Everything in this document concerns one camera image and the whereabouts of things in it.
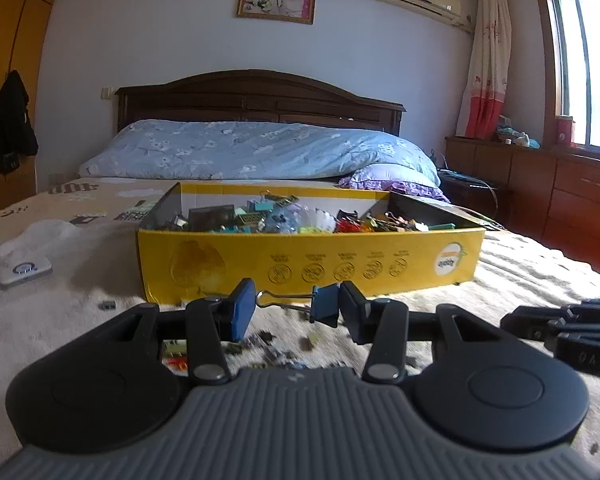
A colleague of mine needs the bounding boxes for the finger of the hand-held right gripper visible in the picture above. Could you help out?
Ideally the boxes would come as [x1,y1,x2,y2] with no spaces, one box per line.
[555,332,600,376]
[500,298,600,343]

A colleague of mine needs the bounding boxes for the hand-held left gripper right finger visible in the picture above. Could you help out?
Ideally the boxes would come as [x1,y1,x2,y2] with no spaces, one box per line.
[340,281,511,385]

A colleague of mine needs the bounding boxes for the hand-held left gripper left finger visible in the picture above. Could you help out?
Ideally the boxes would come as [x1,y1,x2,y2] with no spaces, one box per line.
[87,278,257,387]

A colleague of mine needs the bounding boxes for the blue binder clip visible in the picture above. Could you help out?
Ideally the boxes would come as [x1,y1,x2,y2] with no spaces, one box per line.
[256,283,342,328]

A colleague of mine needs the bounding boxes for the pile of toy bricks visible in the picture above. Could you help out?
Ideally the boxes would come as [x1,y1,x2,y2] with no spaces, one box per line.
[161,327,326,376]

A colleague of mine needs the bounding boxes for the yellow cardboard box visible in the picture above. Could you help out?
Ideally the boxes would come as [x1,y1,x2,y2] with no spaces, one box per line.
[136,182,486,306]

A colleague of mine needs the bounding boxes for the heap of clips and toys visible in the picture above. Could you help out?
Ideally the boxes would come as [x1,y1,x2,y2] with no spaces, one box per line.
[170,192,456,235]

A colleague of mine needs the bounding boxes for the long wooden cabinet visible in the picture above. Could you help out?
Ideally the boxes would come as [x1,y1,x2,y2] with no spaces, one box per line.
[445,135,600,281]

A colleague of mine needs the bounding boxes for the purple pillow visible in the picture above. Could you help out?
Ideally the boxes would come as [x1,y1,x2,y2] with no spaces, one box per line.
[337,162,451,203]

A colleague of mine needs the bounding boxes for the dark nightstand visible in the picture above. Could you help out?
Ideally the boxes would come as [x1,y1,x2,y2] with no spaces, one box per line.
[437,169,513,226]

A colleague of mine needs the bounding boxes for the blue floral quilt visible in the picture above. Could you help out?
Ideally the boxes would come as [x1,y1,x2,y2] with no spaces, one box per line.
[78,119,441,187]

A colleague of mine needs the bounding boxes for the cream fluffy blanket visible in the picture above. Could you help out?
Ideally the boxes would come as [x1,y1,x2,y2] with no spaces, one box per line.
[0,195,600,466]

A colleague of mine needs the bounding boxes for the beige printed bed sheet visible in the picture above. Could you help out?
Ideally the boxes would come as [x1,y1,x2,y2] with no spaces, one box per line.
[0,176,181,241]

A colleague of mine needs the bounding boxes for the clutter on cabinet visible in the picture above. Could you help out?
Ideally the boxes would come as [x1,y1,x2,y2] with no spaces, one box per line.
[495,115,541,149]

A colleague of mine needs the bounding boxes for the red canister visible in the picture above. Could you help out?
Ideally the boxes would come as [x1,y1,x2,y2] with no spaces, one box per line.
[555,116,576,147]

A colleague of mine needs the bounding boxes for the dark wooden headboard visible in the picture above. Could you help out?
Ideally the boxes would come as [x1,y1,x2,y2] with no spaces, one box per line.
[116,69,407,137]

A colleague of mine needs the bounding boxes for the small white device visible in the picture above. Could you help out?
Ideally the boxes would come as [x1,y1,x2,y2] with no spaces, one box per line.
[0,259,53,288]

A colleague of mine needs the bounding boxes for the patterned curtain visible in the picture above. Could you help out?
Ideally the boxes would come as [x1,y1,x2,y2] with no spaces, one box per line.
[455,0,512,140]

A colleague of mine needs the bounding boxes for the window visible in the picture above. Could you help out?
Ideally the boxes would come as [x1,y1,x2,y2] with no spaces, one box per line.
[532,0,600,161]

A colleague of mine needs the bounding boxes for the black jacket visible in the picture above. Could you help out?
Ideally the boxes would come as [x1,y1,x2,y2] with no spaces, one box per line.
[0,70,39,177]

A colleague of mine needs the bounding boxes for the wooden wardrobe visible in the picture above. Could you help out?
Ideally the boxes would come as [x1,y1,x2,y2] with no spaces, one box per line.
[0,0,68,218]

